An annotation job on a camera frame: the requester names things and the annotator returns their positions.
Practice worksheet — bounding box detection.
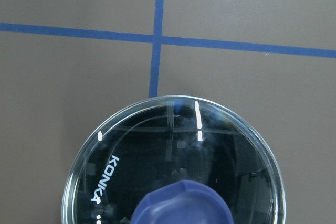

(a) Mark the blue tape strip lengthwise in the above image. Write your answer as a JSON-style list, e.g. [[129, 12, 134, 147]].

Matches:
[[149, 0, 164, 98]]

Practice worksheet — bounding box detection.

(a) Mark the blue tape strip crosswise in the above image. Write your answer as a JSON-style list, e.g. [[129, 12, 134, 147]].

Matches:
[[1, 23, 335, 58]]

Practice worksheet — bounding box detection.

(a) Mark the glass pot lid blue knob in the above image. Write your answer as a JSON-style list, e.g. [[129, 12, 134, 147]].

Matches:
[[61, 95, 286, 223]]

